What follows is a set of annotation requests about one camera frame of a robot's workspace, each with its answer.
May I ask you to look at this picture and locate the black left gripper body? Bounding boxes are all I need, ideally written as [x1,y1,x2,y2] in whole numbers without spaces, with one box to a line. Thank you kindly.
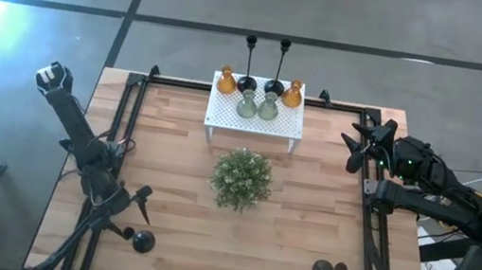
[84,174,155,238]

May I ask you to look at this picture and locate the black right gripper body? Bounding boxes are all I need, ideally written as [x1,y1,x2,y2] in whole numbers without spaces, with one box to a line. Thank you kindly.
[344,113,405,181]

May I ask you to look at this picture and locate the amber ribbed glass candle holder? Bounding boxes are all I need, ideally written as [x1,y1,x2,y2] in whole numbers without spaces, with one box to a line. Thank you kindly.
[279,77,307,112]
[214,63,241,97]

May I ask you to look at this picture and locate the clear green glass candle holder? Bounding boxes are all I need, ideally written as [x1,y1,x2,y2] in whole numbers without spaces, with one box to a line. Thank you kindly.
[255,89,283,124]
[234,87,261,121]

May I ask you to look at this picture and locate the tall black candlestick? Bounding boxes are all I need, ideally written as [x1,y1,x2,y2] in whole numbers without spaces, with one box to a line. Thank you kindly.
[261,36,294,99]
[235,33,266,96]

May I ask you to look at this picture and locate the white perforated metal shelf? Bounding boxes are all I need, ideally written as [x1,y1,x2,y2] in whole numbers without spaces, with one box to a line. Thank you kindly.
[200,68,312,157]

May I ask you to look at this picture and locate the artificial green plant white flowers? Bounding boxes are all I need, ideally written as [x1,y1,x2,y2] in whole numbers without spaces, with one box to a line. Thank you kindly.
[205,142,279,219]

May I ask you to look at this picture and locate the black aluminium table frame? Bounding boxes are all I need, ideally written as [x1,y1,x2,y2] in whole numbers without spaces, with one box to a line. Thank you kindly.
[23,49,459,270]

